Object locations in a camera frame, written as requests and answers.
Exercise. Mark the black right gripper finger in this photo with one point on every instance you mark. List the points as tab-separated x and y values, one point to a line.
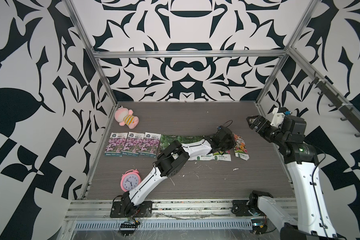
253	118
253	124

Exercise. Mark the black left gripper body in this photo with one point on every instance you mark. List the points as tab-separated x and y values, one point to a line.
228	144

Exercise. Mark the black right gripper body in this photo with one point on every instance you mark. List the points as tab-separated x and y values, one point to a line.
266	131

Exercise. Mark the orange flower seed packet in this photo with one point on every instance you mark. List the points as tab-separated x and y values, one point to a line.
222	156

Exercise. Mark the mixed colour flower seed packet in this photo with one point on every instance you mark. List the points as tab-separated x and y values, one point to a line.
240	148

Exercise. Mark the green melon seed packet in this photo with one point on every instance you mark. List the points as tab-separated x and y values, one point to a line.
189	139
166	140
208	157

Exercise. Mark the pink flower seed packet white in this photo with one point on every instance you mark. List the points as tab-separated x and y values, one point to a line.
150	145

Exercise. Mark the pink flower seed packet teal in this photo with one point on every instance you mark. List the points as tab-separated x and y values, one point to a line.
116	144

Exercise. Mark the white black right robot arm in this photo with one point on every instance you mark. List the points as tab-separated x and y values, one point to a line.
301	160

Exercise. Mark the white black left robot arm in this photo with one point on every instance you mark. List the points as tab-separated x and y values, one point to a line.
170	161

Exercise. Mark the pink striped plush toy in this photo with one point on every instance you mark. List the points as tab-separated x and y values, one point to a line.
125	117

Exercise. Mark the pink alarm clock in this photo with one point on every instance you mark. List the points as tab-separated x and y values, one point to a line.
130	180

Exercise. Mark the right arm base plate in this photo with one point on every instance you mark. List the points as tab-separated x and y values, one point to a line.
244	208

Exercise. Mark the right circuit board with wires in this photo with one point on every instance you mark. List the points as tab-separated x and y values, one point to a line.
259	226

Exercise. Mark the circuit board with wires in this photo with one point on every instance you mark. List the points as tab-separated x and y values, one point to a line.
128	228
259	226

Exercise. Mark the black wall hook rack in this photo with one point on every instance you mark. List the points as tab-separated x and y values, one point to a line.
338	101

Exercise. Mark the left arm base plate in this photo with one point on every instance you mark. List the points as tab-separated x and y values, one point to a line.
122	210

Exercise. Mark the left circuit board with wires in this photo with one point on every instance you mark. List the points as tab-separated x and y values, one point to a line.
128	228

